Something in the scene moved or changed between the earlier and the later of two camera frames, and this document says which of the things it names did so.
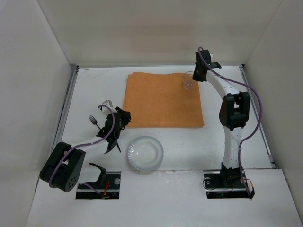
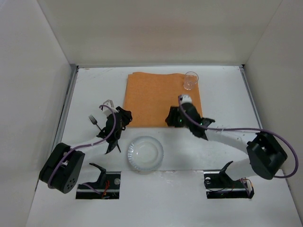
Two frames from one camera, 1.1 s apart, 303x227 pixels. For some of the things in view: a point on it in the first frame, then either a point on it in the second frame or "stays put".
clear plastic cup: x=188 y=80 stays put
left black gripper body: x=113 y=141 stays put
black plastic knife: x=119 y=147 stays put
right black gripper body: x=199 y=74 → x=174 y=118
